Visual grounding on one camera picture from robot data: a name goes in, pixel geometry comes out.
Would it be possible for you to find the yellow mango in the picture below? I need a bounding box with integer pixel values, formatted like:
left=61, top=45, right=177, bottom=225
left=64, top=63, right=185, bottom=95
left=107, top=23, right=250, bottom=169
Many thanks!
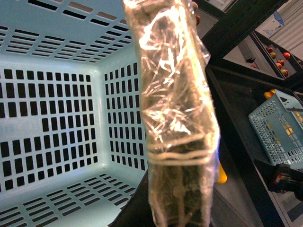
left=216, top=162, right=228, bottom=184

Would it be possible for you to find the light blue plastic shopping basket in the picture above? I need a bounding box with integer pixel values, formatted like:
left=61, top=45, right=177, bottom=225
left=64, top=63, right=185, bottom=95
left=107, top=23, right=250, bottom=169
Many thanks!
left=0, top=0, right=147, bottom=227

